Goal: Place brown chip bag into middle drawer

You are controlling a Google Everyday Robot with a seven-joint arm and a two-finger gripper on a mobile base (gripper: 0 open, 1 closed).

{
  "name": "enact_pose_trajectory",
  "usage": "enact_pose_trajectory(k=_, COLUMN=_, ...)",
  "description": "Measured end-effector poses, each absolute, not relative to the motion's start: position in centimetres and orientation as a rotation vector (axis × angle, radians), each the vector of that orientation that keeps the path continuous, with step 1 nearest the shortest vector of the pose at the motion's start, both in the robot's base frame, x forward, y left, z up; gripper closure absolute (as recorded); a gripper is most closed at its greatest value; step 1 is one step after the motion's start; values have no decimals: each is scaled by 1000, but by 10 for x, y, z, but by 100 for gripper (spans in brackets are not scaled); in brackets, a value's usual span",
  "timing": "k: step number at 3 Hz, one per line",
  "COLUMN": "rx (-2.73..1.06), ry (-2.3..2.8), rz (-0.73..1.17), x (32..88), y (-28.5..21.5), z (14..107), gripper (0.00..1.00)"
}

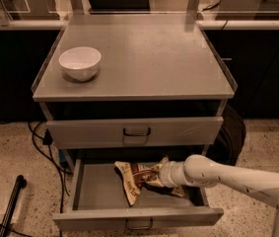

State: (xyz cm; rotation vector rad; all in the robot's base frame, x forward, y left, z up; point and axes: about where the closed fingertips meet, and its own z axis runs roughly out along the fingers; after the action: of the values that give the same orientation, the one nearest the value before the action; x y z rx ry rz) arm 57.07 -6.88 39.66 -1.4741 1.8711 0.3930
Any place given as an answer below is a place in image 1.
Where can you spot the black pole on floor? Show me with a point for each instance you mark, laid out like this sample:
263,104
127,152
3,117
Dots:
20,183

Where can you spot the white ceramic bowl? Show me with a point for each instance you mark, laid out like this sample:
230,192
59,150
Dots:
80,63

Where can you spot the white horizontal rail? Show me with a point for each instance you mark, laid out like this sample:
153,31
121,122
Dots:
206,25

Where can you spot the black backpack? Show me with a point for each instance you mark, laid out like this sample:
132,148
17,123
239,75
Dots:
229,142

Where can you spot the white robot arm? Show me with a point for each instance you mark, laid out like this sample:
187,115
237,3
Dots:
198,170

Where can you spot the grey metal drawer cabinet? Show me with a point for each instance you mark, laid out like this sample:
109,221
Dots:
153,66

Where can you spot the open grey middle drawer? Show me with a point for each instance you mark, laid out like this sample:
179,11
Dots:
98,202

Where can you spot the brown chip bag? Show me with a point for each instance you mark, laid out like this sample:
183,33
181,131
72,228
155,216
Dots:
135,176

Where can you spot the closed grey upper drawer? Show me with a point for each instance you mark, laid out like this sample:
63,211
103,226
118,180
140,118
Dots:
133,132

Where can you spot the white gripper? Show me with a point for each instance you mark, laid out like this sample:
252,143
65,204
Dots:
166,174

